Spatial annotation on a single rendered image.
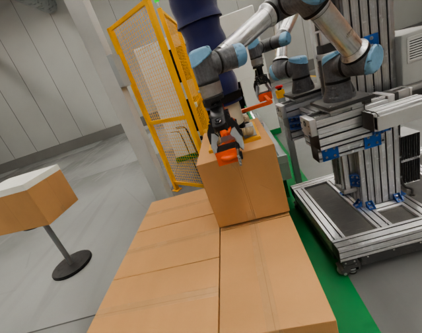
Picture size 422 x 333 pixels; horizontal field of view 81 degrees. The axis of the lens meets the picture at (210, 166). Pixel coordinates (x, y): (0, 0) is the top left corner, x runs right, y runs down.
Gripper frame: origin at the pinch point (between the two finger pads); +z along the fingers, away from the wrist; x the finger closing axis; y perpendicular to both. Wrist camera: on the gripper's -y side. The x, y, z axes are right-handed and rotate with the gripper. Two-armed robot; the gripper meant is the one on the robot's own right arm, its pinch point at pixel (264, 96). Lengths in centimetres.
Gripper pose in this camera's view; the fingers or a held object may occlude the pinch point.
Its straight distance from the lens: 177.4
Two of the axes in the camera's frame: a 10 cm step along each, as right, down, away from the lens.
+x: 9.5, -2.6, -1.7
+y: -0.6, 3.9, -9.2
